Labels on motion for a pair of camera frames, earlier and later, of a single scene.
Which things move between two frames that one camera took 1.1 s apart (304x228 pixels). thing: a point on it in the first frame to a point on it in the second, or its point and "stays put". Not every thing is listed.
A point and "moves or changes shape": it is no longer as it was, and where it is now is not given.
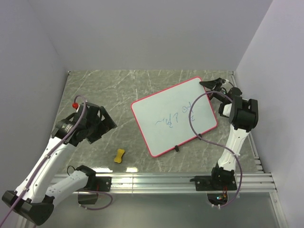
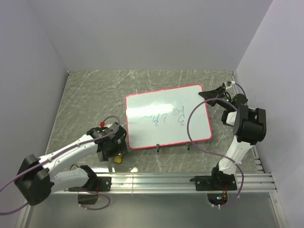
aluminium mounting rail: [251, 184] stays put
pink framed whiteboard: [163, 118] moves or changes shape
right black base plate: [220, 180] stays put
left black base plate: [99, 184] stays put
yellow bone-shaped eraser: [118, 158] stays put
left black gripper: [106, 125] to [120, 148]
